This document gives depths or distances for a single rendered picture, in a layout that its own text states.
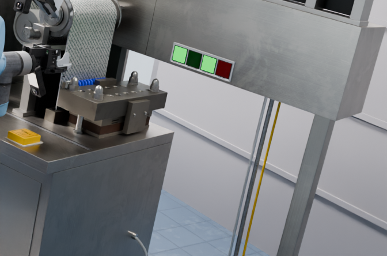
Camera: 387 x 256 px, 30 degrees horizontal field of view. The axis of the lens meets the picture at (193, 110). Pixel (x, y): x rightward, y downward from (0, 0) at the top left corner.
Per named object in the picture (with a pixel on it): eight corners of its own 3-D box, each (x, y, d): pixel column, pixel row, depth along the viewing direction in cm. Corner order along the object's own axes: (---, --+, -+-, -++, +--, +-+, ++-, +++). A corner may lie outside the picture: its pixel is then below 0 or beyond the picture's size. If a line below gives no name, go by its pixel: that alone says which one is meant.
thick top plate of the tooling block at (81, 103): (56, 105, 235) (59, 87, 234) (129, 94, 269) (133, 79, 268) (94, 121, 228) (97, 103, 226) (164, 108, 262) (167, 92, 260)
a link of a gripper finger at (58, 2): (72, 8, 233) (59, -11, 226) (61, 22, 231) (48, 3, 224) (65, 6, 235) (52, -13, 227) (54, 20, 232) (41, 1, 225)
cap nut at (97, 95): (88, 97, 231) (91, 84, 230) (96, 96, 234) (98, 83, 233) (97, 101, 229) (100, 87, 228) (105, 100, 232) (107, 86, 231)
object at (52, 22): (45, -1, 235) (62, 6, 232) (49, -1, 237) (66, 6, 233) (41, 22, 237) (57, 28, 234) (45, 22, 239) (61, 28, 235)
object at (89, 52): (59, 86, 240) (68, 32, 235) (103, 81, 260) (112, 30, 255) (60, 86, 240) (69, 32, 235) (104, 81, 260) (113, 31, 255)
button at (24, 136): (6, 138, 217) (7, 130, 216) (23, 135, 222) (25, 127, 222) (23, 146, 213) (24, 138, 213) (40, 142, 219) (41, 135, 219)
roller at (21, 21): (10, 40, 248) (15, 5, 245) (61, 38, 269) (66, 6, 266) (35, 49, 242) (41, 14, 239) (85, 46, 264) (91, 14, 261)
